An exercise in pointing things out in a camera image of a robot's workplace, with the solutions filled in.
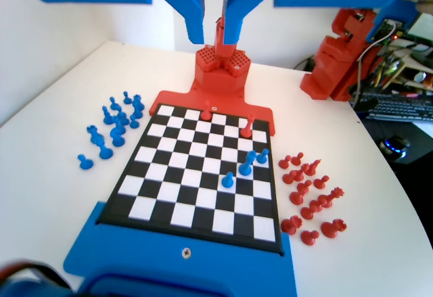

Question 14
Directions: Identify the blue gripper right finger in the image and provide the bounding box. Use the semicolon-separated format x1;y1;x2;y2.
224;0;277;45

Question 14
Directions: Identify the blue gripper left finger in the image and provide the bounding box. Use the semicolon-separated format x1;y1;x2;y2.
152;0;206;45

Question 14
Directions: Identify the tall blue chess king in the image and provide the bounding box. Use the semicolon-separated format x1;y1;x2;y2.
238;150;257;177

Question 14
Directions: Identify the blue chess rook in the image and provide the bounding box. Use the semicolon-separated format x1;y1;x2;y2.
87;125;101;145

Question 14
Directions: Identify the red chess queen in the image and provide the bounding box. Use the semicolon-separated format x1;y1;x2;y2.
317;187;345;210

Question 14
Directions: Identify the red chess rook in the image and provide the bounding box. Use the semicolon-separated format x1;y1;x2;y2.
280;214;303;235
320;219;348;239

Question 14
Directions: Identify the black and white chessboard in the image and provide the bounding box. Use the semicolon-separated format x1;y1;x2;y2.
96;102;283;256

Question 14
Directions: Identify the computer monitor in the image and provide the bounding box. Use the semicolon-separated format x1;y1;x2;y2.
407;12;433;43

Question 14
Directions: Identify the black computer keyboard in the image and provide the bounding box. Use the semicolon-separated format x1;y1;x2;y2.
351;92;433;122

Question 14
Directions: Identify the black mouse with blue light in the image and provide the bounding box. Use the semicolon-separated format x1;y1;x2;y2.
378;136;412;159

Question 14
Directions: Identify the red base plate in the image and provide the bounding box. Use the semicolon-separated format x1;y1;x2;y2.
148;90;277;135

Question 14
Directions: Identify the wooden box frame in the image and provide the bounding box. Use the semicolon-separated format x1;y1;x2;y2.
382;45;433;90

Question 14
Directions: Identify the blue base plate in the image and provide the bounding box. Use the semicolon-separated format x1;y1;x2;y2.
63;200;298;297

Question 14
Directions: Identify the red white black servo wire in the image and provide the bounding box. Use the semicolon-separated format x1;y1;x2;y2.
0;258;74;297

